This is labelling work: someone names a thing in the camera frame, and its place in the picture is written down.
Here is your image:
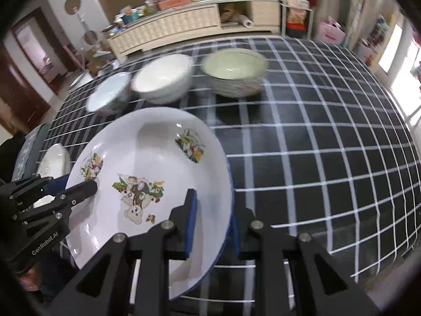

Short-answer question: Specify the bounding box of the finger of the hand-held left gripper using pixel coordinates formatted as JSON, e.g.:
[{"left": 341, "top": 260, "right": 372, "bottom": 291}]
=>
[
  {"left": 15, "top": 179, "right": 98, "bottom": 235},
  {"left": 0, "top": 174, "right": 71, "bottom": 209}
]

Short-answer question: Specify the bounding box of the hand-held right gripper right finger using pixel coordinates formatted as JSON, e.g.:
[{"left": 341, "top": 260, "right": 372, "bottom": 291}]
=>
[{"left": 230, "top": 206, "right": 382, "bottom": 316}]

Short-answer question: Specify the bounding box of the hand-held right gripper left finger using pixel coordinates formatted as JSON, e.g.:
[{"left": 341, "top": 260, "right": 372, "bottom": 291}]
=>
[{"left": 57, "top": 188, "right": 198, "bottom": 316}]

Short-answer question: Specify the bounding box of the plain white plate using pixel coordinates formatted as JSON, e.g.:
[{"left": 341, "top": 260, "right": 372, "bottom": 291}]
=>
[{"left": 36, "top": 143, "right": 71, "bottom": 209}]

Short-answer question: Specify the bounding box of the white plate with cartoon print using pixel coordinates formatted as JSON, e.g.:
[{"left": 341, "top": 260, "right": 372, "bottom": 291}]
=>
[{"left": 64, "top": 107, "right": 235, "bottom": 302}]

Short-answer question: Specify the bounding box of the small patterned bowl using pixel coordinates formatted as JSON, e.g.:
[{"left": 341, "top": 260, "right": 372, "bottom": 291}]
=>
[{"left": 86, "top": 72, "right": 132, "bottom": 116}]

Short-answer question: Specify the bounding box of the white bowl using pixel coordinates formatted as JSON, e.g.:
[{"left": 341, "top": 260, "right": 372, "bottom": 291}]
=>
[{"left": 132, "top": 53, "right": 193, "bottom": 104}]

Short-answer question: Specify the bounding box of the pale green bowl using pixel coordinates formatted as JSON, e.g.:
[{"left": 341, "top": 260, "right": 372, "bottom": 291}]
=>
[{"left": 201, "top": 48, "right": 268, "bottom": 98}]

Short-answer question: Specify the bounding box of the person's left hand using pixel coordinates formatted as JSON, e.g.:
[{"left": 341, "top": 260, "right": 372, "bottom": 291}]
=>
[{"left": 18, "top": 263, "right": 43, "bottom": 292}]

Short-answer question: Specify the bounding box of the person's left leg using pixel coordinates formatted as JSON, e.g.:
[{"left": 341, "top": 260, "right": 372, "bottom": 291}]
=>
[{"left": 33, "top": 240, "right": 83, "bottom": 303}]

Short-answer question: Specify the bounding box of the chair with grey patterned cover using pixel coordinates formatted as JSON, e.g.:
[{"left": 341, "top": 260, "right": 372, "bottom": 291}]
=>
[{"left": 13, "top": 124, "right": 52, "bottom": 181}]

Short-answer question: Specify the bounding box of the black jacket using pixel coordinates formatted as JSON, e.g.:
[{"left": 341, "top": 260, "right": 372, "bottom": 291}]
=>
[{"left": 0, "top": 132, "right": 27, "bottom": 186}]

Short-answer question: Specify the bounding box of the brown wooden door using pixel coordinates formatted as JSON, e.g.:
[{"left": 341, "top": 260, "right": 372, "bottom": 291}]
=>
[{"left": 0, "top": 43, "right": 50, "bottom": 124}]

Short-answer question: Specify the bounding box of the white stick vacuum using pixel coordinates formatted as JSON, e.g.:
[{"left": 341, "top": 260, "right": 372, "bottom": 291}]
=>
[{"left": 74, "top": 7, "right": 91, "bottom": 45}]

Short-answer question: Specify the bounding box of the cream TV cabinet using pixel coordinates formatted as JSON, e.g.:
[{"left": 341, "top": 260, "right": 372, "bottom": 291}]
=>
[{"left": 107, "top": 0, "right": 283, "bottom": 61}]

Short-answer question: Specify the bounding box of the pink box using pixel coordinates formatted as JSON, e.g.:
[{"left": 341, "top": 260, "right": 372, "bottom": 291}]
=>
[{"left": 158, "top": 0, "right": 192, "bottom": 11}]

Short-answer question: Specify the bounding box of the pink bag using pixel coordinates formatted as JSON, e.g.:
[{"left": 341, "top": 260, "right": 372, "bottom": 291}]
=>
[{"left": 316, "top": 18, "right": 347, "bottom": 45}]

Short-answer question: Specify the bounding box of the white metal shelf rack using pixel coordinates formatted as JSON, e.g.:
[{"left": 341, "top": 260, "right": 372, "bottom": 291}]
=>
[{"left": 279, "top": 0, "right": 319, "bottom": 38}]

